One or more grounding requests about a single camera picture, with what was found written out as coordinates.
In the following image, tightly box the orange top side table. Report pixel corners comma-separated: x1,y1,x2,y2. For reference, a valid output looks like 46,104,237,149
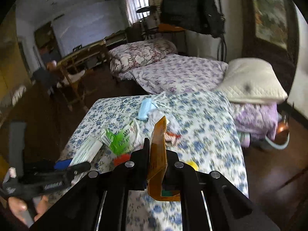
157,23,187,53

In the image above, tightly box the framed landscape painting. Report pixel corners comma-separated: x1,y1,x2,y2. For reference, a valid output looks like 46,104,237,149
253,0,288,49

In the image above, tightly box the black hanging jacket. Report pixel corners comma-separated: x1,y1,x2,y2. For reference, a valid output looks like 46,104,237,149
160,0,224,38

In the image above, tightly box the purple floral blanket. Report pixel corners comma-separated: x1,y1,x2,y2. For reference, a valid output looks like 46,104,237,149
231,103,278,140

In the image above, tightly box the wooden armchair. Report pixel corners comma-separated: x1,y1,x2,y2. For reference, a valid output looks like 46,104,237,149
56,53,109,112

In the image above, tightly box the orange cardboard box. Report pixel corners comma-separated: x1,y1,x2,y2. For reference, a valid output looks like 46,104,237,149
147,116,181,202

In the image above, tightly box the clear plastic wrapper bag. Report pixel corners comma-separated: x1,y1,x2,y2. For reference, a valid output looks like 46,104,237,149
145,109,181,134

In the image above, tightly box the light blue face mask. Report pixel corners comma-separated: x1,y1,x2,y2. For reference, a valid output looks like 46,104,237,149
137,98,157,121

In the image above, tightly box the white quilted pillow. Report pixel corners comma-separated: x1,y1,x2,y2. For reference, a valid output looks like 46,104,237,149
216,57,288,104

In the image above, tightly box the wooden desk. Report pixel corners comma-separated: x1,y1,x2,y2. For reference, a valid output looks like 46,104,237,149
56,30,127,69

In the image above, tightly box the light blue wash basin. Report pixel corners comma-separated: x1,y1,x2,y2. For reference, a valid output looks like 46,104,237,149
260,115,290,151

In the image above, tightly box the blue floral bed sheet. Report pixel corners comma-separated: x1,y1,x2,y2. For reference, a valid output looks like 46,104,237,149
56,90,249,231

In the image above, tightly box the red festive snack packet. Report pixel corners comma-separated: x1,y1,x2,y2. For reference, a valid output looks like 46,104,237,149
164,131,182,146

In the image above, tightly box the maroon floral rolled quilt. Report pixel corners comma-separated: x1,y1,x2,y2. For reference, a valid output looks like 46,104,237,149
108,38,177,74

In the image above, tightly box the green white snack bag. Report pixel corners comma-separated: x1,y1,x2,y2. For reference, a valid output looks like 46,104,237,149
100,119,143,156

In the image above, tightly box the person left hand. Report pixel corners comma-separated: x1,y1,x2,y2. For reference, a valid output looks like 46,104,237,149
8,196,52,225

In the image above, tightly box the white rectangular carton box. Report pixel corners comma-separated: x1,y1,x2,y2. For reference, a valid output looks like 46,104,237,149
70,136,103,166

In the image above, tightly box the purple floral bed cover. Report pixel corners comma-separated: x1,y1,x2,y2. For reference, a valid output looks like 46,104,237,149
119,54,228,94

